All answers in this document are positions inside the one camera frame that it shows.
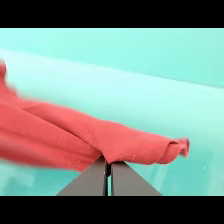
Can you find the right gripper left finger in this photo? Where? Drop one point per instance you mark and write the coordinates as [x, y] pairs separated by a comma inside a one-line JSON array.
[[90, 181]]

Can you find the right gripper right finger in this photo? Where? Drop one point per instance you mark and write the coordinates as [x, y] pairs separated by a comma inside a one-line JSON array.
[[130, 182]]

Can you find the red T-shirt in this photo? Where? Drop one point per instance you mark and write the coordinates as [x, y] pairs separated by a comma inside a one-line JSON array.
[[60, 133]]

